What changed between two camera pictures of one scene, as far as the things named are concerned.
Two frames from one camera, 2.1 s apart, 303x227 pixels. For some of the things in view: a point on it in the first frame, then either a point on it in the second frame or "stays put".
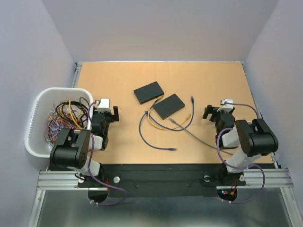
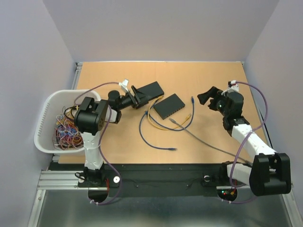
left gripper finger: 116,112 -> 136,97
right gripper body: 216,117 -> 218,103
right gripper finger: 209,109 -> 212,93
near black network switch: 168,106 stays put
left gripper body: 108,117 -> 127,101
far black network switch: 148,92 stays put
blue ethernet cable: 145,113 stays put
